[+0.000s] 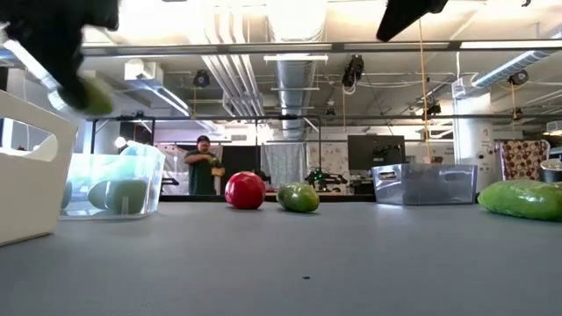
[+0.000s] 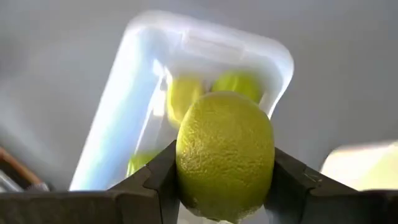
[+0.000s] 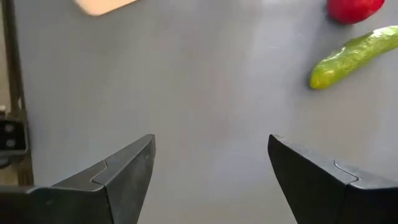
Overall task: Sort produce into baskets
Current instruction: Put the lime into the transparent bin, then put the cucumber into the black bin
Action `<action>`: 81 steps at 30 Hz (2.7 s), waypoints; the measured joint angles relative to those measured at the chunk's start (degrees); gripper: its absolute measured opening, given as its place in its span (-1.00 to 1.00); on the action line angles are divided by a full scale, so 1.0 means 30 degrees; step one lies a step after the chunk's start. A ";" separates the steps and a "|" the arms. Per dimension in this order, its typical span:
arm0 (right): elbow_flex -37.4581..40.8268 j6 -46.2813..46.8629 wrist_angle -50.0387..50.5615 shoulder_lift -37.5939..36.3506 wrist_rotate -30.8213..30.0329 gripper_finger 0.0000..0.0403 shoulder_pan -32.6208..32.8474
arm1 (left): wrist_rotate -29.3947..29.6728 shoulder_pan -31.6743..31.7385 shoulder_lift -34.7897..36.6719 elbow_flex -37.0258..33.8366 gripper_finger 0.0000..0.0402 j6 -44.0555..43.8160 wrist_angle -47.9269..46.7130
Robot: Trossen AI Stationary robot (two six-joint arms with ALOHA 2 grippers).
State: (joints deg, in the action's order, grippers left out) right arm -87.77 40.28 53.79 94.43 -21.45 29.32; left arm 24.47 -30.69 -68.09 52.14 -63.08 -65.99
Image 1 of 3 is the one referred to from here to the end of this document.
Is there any grey table mat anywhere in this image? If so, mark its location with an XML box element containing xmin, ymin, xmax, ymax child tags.
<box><xmin>0</xmin><ymin>199</ymin><xmax>562</xmax><ymax>316</ymax></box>

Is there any dotted patterned curtain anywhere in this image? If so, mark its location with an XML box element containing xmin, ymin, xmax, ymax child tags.
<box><xmin>496</xmin><ymin>139</ymin><xmax>551</xmax><ymax>182</ymax></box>

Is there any clear plastic basket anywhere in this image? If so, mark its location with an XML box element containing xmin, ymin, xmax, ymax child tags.
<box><xmin>59</xmin><ymin>140</ymin><xmax>167</xmax><ymax>221</ymax></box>

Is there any black monitor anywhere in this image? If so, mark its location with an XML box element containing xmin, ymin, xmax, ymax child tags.
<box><xmin>347</xmin><ymin>134</ymin><xmax>407</xmax><ymax>172</ymax></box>

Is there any grey overhead beam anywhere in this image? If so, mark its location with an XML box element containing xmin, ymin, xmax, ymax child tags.
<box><xmin>81</xmin><ymin>39</ymin><xmax>562</xmax><ymax>58</ymax></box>

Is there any yellow hanging cable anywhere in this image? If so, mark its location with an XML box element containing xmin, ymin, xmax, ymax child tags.
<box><xmin>416</xmin><ymin>17</ymin><xmax>433</xmax><ymax>164</ymax></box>

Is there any person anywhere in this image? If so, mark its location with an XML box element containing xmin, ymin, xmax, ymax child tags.
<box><xmin>183</xmin><ymin>134</ymin><xmax>226</xmax><ymax>196</ymax></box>

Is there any green lime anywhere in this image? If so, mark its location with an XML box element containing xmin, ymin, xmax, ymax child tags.
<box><xmin>82</xmin><ymin>76</ymin><xmax>115</xmax><ymax>117</ymax></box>
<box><xmin>104</xmin><ymin>178</ymin><xmax>148</xmax><ymax>216</ymax></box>
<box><xmin>86</xmin><ymin>180</ymin><xmax>111</xmax><ymax>211</ymax></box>
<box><xmin>60</xmin><ymin>180</ymin><xmax>74</xmax><ymax>211</ymax></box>

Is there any black station frame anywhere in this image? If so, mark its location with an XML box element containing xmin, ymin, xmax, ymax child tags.
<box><xmin>87</xmin><ymin>113</ymin><xmax>324</xmax><ymax>197</ymax></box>

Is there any white curtain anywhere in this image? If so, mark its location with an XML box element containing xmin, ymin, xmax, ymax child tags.
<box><xmin>262</xmin><ymin>142</ymin><xmax>307</xmax><ymax>188</ymax></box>

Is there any white plastic basket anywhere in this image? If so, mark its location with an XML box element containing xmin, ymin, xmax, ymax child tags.
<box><xmin>0</xmin><ymin>90</ymin><xmax>81</xmax><ymax>248</ymax></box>

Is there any black hanging camera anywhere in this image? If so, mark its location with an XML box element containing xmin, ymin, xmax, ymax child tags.
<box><xmin>341</xmin><ymin>54</ymin><xmax>365</xmax><ymax>89</ymax></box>
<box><xmin>508</xmin><ymin>68</ymin><xmax>530</xmax><ymax>87</ymax></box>
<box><xmin>192</xmin><ymin>69</ymin><xmax>211</xmax><ymax>89</ymax></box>

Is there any silver ceiling duct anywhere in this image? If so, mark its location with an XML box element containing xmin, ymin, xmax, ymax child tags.
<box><xmin>266</xmin><ymin>0</ymin><xmax>328</xmax><ymax>141</ymax></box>

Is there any red tomato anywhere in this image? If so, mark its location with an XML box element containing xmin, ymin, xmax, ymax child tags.
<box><xmin>224</xmin><ymin>171</ymin><xmax>267</xmax><ymax>211</ymax></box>

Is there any black trash bin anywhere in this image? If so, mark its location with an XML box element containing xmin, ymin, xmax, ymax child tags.
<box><xmin>539</xmin><ymin>158</ymin><xmax>562</xmax><ymax>183</ymax></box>

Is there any green cucumber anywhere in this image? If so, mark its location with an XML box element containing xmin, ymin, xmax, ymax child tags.
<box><xmin>276</xmin><ymin>182</ymin><xmax>321</xmax><ymax>214</ymax></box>
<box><xmin>477</xmin><ymin>178</ymin><xmax>562</xmax><ymax>222</ymax></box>

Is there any grey translucent plastic basket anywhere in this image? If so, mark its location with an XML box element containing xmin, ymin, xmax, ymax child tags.
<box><xmin>371</xmin><ymin>163</ymin><xmax>479</xmax><ymax>206</ymax></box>

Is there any distant robot with green lights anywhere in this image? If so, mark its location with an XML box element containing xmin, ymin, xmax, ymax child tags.
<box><xmin>305</xmin><ymin>169</ymin><xmax>349</xmax><ymax>193</ymax></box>

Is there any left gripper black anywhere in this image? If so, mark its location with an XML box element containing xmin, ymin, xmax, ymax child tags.
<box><xmin>0</xmin><ymin>0</ymin><xmax>120</xmax><ymax>111</ymax></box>

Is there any white round column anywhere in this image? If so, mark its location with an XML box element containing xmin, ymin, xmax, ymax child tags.
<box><xmin>451</xmin><ymin>90</ymin><xmax>494</xmax><ymax>194</ymax></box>

